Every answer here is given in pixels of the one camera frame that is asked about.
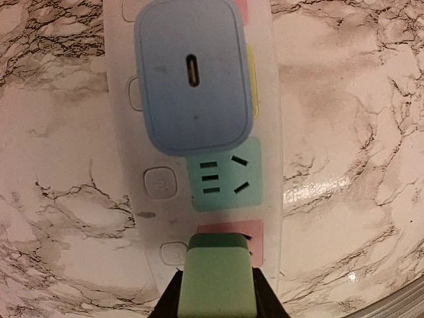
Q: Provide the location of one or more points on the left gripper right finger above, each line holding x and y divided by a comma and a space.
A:
267, 303

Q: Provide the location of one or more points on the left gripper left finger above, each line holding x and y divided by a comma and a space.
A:
167, 306

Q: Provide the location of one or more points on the green plug adapter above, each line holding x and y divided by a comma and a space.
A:
217, 279

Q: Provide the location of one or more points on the white pastel power strip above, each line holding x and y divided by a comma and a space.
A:
173, 198

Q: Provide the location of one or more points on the light blue plug adapter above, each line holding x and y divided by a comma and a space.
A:
193, 75

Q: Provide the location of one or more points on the front aluminium rail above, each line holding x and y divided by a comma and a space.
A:
407, 302

